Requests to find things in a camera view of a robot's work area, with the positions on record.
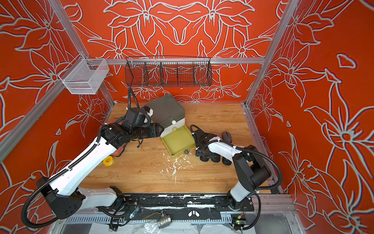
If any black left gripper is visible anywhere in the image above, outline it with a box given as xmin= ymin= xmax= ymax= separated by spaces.
xmin=132 ymin=121 xmax=166 ymax=140

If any yellow bottom drawer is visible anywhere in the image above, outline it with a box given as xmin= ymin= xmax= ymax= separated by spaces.
xmin=161 ymin=125 xmax=196 ymax=160

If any white drawer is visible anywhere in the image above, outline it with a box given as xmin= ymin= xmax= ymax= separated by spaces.
xmin=161 ymin=118 xmax=185 ymax=137

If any grey AOC mouse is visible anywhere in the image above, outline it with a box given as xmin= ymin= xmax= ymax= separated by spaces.
xmin=211 ymin=155 xmax=221 ymax=163

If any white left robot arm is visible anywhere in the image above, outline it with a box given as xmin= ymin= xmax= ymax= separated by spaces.
xmin=21 ymin=103 xmax=164 ymax=229

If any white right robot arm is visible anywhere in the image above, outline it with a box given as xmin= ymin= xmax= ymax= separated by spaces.
xmin=190 ymin=124 xmax=283 ymax=211

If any yellow tape roll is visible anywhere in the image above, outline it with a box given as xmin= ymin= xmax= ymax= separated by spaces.
xmin=103 ymin=156 xmax=114 ymax=166

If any metal cylinder fitting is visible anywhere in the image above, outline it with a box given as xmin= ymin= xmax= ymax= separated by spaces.
xmin=157 ymin=214 xmax=172 ymax=229

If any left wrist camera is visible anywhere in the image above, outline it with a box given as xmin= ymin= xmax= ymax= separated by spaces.
xmin=140 ymin=106 xmax=153 ymax=124

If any black wire wall basket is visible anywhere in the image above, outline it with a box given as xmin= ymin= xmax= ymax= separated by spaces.
xmin=125 ymin=56 xmax=213 ymax=88

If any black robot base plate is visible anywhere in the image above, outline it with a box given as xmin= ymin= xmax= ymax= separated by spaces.
xmin=114 ymin=193 xmax=255 ymax=224

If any aluminium frame rail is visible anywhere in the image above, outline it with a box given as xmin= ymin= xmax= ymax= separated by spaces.
xmin=84 ymin=57 xmax=266 ymax=66

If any white mesh wall basket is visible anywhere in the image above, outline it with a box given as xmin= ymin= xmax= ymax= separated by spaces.
xmin=57 ymin=53 xmax=109 ymax=95

